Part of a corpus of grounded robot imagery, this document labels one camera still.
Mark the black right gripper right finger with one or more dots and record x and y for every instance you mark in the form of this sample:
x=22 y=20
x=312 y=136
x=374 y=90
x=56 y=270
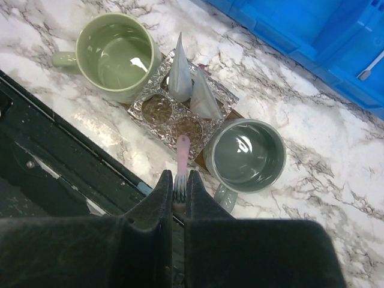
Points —
x=221 y=251

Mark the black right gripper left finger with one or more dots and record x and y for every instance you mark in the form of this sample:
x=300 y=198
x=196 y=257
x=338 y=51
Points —
x=129 y=250

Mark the grey ceramic mug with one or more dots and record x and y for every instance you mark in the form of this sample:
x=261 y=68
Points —
x=246 y=156

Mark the pink toothbrush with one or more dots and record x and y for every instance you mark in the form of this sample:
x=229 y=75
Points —
x=180 y=182

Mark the toothpaste tube red cap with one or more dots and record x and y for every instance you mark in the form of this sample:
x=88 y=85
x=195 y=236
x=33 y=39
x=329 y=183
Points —
x=203 y=102

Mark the toothpaste tube green cap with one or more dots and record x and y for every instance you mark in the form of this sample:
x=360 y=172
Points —
x=180 y=82

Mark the light green ceramic mug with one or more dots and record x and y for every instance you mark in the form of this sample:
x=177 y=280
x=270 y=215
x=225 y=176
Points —
x=115 y=53

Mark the white toothbrush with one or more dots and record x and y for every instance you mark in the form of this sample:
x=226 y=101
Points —
x=367 y=71

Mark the blue plastic divided bin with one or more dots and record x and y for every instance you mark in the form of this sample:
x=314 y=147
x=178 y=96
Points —
x=335 y=40

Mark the clear plastic square holder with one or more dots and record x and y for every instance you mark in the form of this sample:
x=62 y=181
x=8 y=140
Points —
x=166 y=119

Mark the black metal base rail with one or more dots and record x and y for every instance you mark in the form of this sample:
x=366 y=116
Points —
x=49 y=169

